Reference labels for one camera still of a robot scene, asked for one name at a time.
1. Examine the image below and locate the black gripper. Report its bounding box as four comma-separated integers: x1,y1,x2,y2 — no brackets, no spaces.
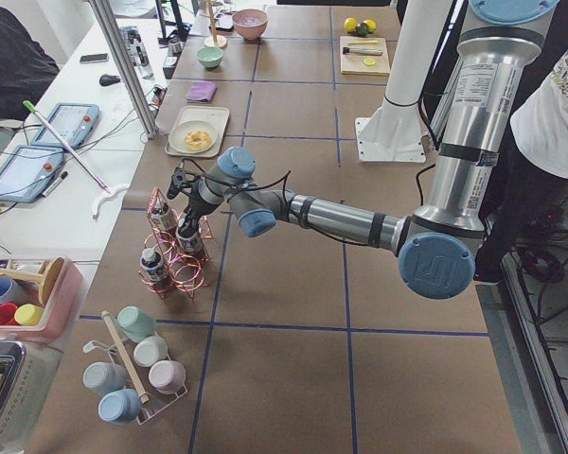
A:
182,193,209,233

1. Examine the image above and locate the tea bottle white cap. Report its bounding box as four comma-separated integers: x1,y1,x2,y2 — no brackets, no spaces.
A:
176,218,206,260

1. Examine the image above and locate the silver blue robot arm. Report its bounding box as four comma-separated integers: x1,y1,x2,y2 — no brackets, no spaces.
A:
168,1,556,299

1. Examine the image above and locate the tea bottle lower middle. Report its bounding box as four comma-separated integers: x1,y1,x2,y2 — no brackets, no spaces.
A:
150,199,178,240

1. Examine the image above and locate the tea bottle lower right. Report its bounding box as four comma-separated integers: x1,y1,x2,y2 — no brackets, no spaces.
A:
140,248,169,290

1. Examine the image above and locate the cream serving tray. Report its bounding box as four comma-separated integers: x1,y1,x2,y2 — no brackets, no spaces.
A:
165,106,229,158

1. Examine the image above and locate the glazed donut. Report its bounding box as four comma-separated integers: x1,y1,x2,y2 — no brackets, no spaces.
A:
184,131,212,151

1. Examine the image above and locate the white round plate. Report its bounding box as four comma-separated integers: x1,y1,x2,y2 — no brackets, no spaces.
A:
168,120,218,154

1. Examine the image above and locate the reacher grabber stick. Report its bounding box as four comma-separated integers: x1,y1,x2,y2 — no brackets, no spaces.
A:
23,99,130,220

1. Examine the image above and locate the purple folded cloth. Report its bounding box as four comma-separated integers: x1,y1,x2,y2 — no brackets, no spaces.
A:
186,80,217,103

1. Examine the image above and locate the mint green cup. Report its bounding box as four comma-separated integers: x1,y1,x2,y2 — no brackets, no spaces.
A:
116,306,157,342

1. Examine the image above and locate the black marker pen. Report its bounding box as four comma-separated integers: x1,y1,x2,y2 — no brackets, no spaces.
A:
42,171,69,198

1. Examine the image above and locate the far teach pendant tablet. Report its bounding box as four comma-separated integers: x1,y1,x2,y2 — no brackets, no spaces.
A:
47,103,100,148

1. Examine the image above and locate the teach pendant tablet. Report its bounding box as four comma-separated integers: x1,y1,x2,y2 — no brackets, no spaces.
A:
47,103,100,148
0,145,64,203

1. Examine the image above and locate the green ceramic bowl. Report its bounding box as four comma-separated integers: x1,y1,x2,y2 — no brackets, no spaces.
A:
196,46,224,70

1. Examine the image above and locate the white cup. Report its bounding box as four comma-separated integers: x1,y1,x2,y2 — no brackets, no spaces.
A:
133,335,168,367

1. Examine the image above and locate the black computer mouse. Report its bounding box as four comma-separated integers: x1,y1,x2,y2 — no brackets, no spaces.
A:
98,74,120,87

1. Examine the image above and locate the wooden stand in bin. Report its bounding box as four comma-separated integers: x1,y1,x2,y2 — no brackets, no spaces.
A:
0,257,65,306

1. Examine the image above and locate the wooden mug tree stand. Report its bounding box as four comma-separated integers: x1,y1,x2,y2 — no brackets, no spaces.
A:
204,0,227,49

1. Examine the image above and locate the pink cup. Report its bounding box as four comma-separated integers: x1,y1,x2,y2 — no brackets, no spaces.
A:
149,359,186,394

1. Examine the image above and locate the near teach pendant tablet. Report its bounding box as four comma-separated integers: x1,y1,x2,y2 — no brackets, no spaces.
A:
0,145,64,203

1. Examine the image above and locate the pink storage bin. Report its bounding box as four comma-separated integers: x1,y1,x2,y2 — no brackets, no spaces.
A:
0,258,82,343

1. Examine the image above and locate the black smartphone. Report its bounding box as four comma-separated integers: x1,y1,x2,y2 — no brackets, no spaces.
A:
80,53,109,64

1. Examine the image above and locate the pink ceramic bowl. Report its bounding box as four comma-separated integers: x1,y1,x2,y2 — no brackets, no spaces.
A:
232,9,268,41

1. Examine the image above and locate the pale blue cup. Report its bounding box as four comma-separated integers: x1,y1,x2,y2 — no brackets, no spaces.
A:
82,362,128,395

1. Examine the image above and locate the wooden cutting board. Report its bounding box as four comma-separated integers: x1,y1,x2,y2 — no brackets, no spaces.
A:
340,36,390,77

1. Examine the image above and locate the yellow lemon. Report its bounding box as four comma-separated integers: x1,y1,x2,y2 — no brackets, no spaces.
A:
363,19,377,33
344,17,358,32

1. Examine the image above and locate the green lime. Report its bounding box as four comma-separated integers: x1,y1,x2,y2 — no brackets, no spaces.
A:
355,24,368,37

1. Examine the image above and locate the silver metal appliance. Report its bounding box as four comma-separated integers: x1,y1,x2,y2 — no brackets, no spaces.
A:
0,340,27,453

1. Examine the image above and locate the person in white shirt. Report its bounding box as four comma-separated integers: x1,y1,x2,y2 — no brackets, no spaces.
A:
474,48,568,284

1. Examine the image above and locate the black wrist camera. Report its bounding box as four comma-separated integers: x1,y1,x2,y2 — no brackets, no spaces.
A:
167,159,201,200

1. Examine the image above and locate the copper wire bottle rack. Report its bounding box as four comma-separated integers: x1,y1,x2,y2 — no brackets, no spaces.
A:
138,187,213,299

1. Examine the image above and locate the white wire cup rack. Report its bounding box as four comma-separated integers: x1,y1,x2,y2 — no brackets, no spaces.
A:
82,310,187,426

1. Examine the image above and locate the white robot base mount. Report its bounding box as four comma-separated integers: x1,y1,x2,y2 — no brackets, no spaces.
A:
356,0,453,163

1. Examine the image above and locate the aluminium frame post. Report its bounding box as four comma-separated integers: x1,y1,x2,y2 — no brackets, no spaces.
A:
90,0,158,139

